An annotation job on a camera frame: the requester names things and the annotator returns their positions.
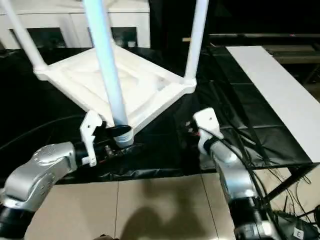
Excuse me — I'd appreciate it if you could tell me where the black bar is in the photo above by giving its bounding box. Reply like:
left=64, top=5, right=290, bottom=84
left=208, top=33, right=320, bottom=40

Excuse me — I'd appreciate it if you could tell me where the white cabinet with glass doors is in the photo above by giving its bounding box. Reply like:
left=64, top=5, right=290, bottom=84
left=0, top=0, right=151, bottom=50

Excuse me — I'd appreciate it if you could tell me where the black floor device white label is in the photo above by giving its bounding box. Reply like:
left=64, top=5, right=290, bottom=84
left=274, top=212, right=320, bottom=240

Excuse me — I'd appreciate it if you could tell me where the black mat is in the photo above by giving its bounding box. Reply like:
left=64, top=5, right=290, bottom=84
left=0, top=46, right=320, bottom=181

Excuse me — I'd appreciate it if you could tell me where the white board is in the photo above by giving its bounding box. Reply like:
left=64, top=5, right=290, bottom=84
left=226, top=45, right=320, bottom=163

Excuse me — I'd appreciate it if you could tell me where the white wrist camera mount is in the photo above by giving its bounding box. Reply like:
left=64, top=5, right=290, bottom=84
left=193, top=107, right=225, bottom=155
left=79, top=109, right=105, bottom=168

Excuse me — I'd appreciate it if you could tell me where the black stand leg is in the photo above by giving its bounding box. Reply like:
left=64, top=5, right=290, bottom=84
left=262, top=162, right=320, bottom=201

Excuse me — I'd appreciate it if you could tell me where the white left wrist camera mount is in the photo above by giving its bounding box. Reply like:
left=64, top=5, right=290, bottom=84
left=79, top=109, right=105, bottom=168

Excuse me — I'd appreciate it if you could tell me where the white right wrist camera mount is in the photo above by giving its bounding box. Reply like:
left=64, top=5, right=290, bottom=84
left=193, top=107, right=225, bottom=155

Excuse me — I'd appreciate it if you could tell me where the white plastic table top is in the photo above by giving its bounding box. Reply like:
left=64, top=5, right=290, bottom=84
left=33, top=46, right=198, bottom=136

